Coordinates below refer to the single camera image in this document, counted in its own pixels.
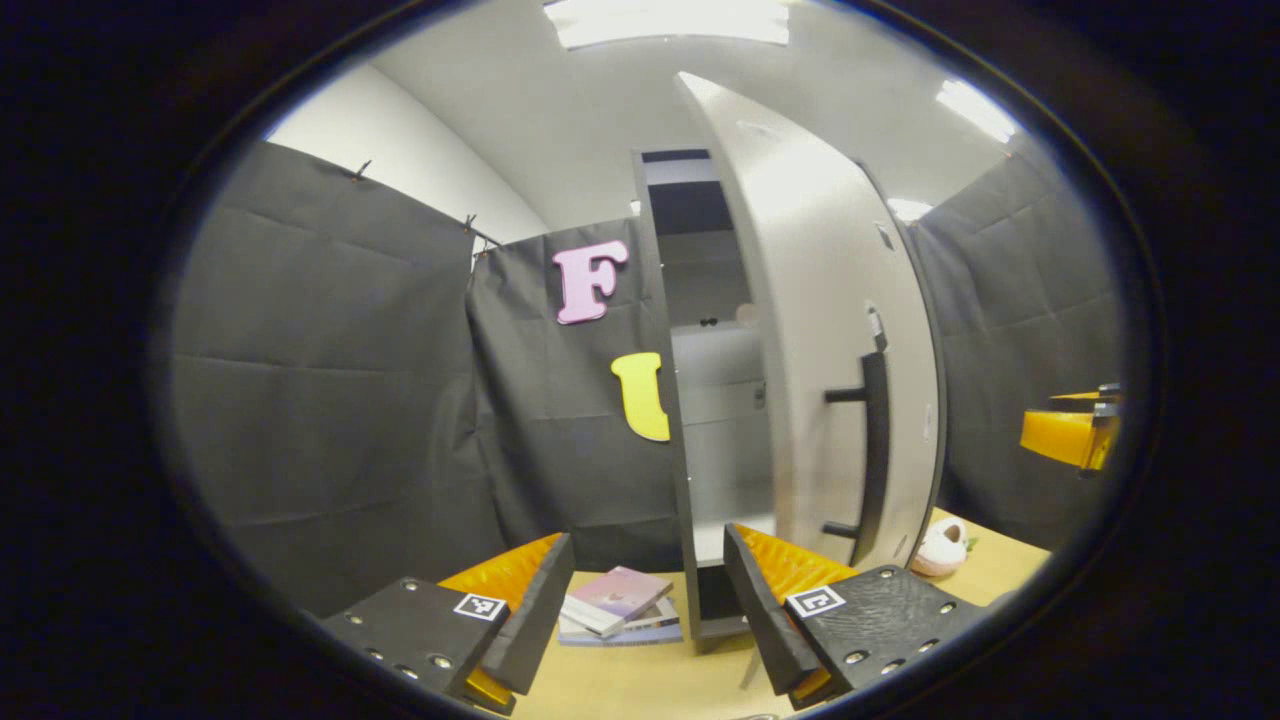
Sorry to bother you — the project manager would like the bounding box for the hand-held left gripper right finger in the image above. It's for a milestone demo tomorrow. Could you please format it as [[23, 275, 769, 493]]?
[[722, 523, 986, 711]]

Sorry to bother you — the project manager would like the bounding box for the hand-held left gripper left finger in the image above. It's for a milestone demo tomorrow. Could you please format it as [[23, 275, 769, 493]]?
[[320, 533, 576, 716]]

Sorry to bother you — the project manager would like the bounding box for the black door handle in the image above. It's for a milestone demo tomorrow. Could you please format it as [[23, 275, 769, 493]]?
[[823, 350, 891, 569]]

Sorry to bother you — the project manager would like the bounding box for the dark grey cabinet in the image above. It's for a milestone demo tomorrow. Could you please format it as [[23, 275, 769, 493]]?
[[630, 148, 946, 651]]

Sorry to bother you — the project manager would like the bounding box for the grey cabinet door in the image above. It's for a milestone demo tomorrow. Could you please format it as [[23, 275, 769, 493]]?
[[678, 72, 946, 571]]

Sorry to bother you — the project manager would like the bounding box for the pink cover book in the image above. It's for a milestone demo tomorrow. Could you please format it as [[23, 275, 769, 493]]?
[[560, 566, 674, 638]]

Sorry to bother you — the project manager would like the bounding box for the blue edged book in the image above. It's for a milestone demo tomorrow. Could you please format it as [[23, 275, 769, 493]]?
[[557, 598, 684, 647]]

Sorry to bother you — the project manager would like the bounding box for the pink plush toy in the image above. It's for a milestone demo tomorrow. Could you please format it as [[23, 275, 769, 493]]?
[[910, 517, 969, 578]]

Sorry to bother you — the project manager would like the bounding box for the black backdrop cloth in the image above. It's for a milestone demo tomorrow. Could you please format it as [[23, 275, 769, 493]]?
[[170, 140, 1121, 616]]

